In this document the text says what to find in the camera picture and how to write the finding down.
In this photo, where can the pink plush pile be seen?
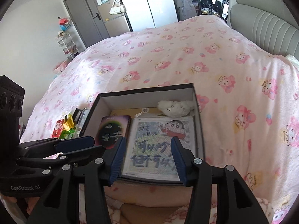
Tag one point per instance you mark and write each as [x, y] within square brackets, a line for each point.
[60, 67]

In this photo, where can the clear cartoon phone case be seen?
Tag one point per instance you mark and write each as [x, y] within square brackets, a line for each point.
[81, 118]

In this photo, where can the white wire shelf rack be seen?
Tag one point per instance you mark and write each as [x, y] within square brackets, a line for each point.
[64, 39]

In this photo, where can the person's left hand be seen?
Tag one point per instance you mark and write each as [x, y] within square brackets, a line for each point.
[27, 204]

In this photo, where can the black screen protector box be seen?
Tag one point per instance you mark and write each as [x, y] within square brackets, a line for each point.
[111, 128]

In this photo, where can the green yellow snack bag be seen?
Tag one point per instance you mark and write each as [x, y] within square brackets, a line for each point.
[68, 128]

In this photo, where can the white plush cat toy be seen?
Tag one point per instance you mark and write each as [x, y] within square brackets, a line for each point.
[175, 109]

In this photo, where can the pink cartoon bed blanket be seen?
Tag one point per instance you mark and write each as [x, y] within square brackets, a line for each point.
[228, 94]

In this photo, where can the grey padded headboard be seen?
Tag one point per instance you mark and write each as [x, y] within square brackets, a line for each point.
[267, 23]

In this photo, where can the grey door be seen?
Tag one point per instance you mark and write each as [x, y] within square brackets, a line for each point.
[87, 20]

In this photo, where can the black cardboard shoe box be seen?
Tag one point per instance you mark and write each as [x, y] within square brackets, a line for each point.
[142, 103]

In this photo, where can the grey refrigerator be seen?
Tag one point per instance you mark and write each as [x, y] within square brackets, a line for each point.
[114, 16]

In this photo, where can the cartoon bead art kit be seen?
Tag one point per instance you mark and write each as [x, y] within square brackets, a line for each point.
[148, 156]

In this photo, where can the white wardrobe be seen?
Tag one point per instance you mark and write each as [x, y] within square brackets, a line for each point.
[144, 14]

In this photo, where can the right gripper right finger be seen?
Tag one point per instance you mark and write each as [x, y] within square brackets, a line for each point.
[183, 159]

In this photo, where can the red snack packet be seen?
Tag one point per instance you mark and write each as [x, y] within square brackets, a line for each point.
[58, 129]

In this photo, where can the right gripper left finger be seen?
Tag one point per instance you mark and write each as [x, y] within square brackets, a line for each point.
[113, 159]

